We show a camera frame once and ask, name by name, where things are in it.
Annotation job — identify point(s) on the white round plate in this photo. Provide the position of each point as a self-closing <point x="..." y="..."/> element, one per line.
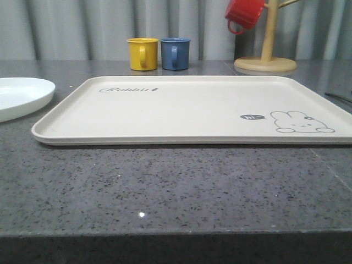
<point x="22" y="96"/>

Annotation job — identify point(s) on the silver metal fork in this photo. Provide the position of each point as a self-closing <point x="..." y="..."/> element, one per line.
<point x="348" y="100"/>

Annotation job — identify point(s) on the cream rabbit serving tray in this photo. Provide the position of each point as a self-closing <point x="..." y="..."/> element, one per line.
<point x="138" y="110"/>

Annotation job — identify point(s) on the blue enamel mug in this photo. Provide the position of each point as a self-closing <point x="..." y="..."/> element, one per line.
<point x="175" y="53"/>

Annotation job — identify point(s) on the yellow enamel mug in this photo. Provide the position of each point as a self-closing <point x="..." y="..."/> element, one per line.
<point x="143" y="53"/>

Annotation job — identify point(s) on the wooden mug tree stand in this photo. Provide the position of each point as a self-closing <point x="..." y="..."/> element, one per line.
<point x="267" y="62"/>

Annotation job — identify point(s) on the red enamel mug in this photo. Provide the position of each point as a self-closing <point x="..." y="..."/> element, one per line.
<point x="244" y="13"/>

